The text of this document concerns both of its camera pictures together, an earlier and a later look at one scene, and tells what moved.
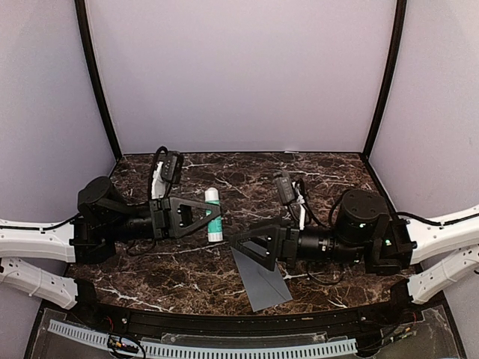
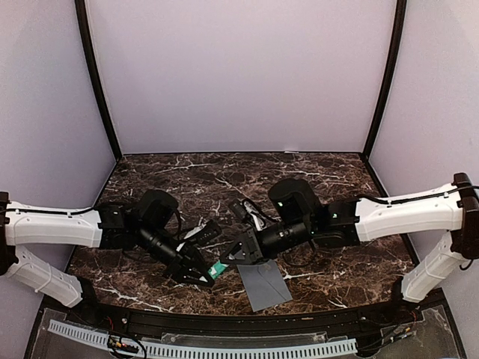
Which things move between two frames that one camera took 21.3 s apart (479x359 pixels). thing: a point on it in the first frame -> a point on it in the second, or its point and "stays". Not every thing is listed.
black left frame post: [93, 72] stays
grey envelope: [265, 288] stays
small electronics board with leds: [114, 342] stays
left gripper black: [165, 216] -> [182, 264]
